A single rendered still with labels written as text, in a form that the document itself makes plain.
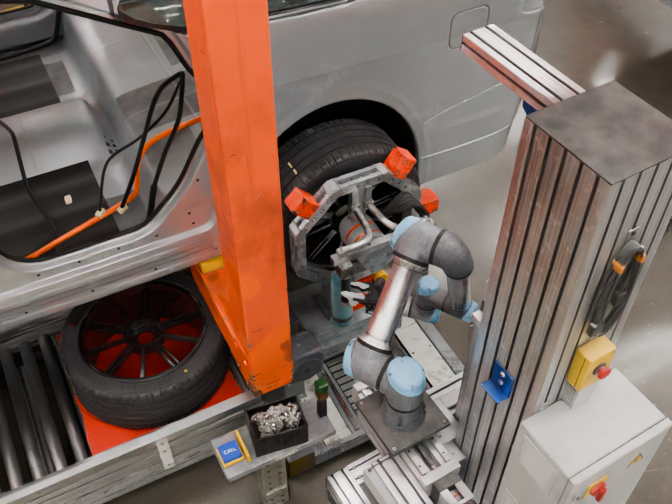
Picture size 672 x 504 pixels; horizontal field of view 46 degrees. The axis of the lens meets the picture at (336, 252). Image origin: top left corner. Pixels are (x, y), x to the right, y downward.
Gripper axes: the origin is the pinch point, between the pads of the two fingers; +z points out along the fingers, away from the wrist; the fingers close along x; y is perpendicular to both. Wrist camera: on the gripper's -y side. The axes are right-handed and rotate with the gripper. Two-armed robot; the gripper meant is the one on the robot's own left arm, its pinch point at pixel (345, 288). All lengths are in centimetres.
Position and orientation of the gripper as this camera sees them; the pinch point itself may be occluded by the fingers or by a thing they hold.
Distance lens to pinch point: 286.5
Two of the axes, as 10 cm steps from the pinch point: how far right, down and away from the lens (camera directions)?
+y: 0.0, 6.9, 7.3
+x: 3.0, -6.9, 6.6
